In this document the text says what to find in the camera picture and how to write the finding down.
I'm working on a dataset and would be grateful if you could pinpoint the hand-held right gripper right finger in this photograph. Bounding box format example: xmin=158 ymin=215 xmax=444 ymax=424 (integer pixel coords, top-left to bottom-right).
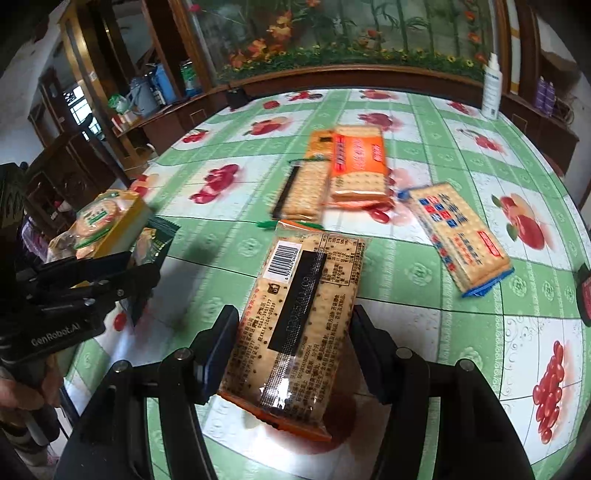
xmin=352 ymin=305 xmax=539 ymax=480

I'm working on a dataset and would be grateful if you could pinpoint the yellow taped cardboard box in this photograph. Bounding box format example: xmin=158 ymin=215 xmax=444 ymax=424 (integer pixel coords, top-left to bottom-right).
xmin=48 ymin=189 xmax=155 ymax=264

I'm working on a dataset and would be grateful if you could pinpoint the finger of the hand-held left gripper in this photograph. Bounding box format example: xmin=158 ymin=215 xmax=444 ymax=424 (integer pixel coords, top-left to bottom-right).
xmin=69 ymin=264 xmax=161 ymax=324
xmin=44 ymin=250 xmax=136 ymax=287

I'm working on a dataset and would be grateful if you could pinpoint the plastic water bottle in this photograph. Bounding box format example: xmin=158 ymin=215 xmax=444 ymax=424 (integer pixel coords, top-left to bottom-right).
xmin=180 ymin=59 xmax=201 ymax=97

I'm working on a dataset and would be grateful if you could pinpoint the opaque orange biscuit packet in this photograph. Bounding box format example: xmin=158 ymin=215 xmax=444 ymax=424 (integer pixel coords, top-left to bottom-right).
xmin=305 ymin=129 xmax=335 ymax=162

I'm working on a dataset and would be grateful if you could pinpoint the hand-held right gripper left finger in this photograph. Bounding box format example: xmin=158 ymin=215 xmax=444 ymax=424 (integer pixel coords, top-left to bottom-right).
xmin=53 ymin=305 xmax=241 ymax=480

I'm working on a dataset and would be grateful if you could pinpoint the wooden partition cabinet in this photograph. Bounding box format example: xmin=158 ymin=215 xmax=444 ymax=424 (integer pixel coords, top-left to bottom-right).
xmin=111 ymin=0 xmax=580 ymax=171

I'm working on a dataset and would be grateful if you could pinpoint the black red round object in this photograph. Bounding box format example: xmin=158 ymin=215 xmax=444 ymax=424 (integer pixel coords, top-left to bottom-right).
xmin=575 ymin=263 xmax=591 ymax=326

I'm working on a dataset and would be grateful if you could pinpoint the green fruit print tablecloth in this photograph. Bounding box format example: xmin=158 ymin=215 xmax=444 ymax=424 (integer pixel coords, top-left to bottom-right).
xmin=60 ymin=88 xmax=591 ymax=480

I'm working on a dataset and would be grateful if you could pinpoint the green-ended long cracker packet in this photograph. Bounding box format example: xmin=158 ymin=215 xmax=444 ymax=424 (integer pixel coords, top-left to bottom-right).
xmin=256 ymin=157 xmax=331 ymax=232

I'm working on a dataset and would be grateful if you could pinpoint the orange soda cracker packet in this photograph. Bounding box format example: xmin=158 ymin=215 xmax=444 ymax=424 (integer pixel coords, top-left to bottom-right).
xmin=327 ymin=126 xmax=391 ymax=204
xmin=217 ymin=233 xmax=372 ymax=441

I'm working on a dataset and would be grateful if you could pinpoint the artificial flower display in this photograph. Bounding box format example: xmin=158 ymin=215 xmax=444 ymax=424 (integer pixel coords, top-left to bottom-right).
xmin=189 ymin=0 xmax=492 ymax=81

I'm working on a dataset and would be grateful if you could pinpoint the green round cracker packet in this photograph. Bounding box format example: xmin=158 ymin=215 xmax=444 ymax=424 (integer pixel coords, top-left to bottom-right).
xmin=74 ymin=191 xmax=134 ymax=250
xmin=69 ymin=228 xmax=105 ymax=259

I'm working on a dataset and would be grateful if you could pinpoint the person's left hand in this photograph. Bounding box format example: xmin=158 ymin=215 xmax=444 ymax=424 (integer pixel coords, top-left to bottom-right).
xmin=0 ymin=369 xmax=63 ymax=411

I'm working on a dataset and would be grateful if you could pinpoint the dark wooden chair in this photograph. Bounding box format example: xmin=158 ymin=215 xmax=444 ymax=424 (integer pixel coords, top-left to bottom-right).
xmin=25 ymin=131 xmax=130 ymax=232

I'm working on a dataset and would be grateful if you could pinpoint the dark green biscuit packet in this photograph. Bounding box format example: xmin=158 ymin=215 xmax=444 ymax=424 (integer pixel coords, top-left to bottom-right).
xmin=131 ymin=217 xmax=181 ymax=266

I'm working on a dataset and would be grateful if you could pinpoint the white spray bottle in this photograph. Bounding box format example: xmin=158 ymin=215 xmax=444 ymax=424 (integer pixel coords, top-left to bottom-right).
xmin=481 ymin=52 xmax=502 ymax=121

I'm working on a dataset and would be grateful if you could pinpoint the blue red cracker packet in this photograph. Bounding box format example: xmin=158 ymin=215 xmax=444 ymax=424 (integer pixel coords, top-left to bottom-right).
xmin=399 ymin=182 xmax=515 ymax=298

